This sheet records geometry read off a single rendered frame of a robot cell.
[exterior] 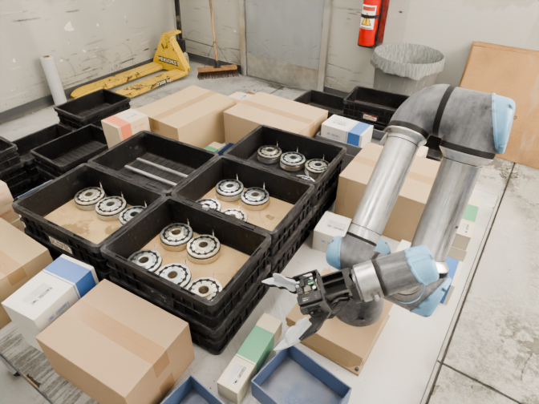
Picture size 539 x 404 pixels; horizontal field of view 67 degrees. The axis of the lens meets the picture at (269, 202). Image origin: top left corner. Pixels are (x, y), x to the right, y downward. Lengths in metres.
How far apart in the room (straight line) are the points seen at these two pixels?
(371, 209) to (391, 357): 0.49
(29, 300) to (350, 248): 0.83
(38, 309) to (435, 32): 3.55
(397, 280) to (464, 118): 0.38
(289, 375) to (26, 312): 0.70
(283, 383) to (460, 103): 0.81
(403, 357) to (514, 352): 1.16
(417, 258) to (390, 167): 0.24
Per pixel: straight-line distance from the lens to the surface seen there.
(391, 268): 0.81
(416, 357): 1.28
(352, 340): 1.16
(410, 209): 1.49
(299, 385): 1.17
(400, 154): 0.96
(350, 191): 1.54
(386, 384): 1.21
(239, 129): 1.95
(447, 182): 0.99
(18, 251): 1.45
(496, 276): 2.68
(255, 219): 1.40
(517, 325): 2.48
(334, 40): 4.31
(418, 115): 0.98
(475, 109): 0.96
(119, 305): 1.17
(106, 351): 1.10
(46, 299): 1.23
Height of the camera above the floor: 1.73
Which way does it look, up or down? 38 degrees down
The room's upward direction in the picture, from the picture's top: 1 degrees clockwise
